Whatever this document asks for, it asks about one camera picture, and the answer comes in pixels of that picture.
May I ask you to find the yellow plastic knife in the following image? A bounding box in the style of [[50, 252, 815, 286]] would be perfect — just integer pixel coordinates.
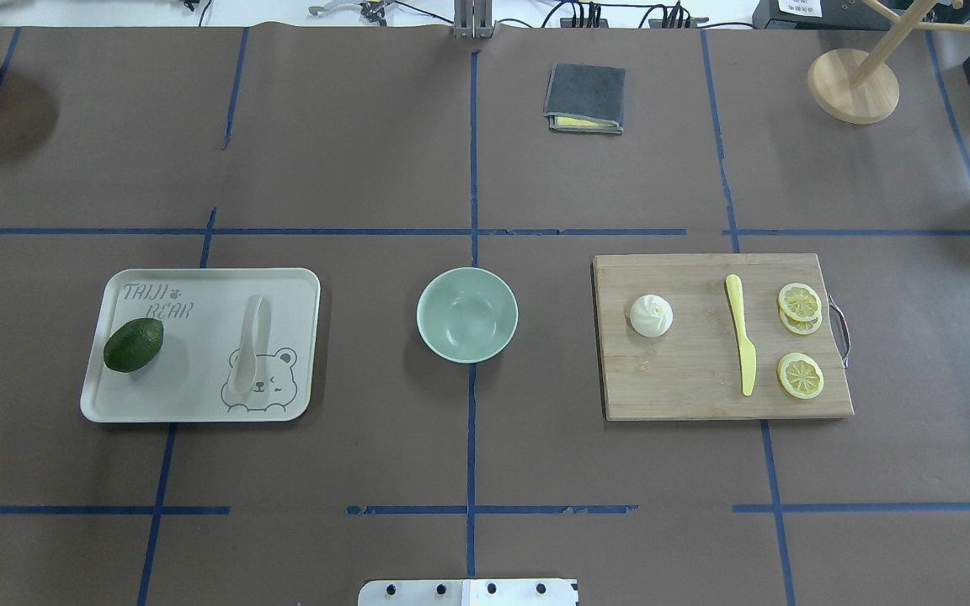
[[724, 274, 758, 396]]

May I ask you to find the single lemon slice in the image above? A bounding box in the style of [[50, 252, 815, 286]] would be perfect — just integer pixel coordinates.
[[777, 352, 825, 400]]

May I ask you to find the lower stacked lemon slice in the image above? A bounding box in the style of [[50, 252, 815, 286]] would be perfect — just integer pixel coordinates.
[[778, 310, 823, 335]]

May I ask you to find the grey yellow folded cloth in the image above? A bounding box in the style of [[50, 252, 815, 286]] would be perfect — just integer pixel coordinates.
[[543, 62, 626, 135]]

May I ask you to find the cream bear serving tray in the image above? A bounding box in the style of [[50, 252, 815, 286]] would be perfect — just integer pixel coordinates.
[[80, 268, 321, 423]]

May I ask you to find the green avocado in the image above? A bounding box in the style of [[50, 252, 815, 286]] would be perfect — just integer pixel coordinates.
[[103, 318, 164, 373]]

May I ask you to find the mint green bowl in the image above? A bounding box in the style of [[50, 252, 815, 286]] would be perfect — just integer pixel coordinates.
[[416, 266, 520, 364]]

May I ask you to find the wooden mug tree stand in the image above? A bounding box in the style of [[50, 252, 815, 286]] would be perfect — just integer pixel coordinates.
[[806, 1, 970, 125]]

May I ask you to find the white steamed bun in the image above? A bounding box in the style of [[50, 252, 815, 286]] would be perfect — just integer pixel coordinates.
[[627, 293, 674, 338]]

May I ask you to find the bamboo cutting board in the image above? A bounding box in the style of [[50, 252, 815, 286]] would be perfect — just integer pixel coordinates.
[[593, 253, 854, 421]]

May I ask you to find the upper lemon slice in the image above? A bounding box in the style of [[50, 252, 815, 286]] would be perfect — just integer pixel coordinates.
[[777, 281, 823, 322]]

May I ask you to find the cream plastic spoon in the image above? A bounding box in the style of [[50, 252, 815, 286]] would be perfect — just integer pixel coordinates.
[[228, 293, 272, 396]]

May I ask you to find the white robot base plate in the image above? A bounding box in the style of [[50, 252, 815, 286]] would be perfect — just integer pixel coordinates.
[[357, 578, 580, 605]]

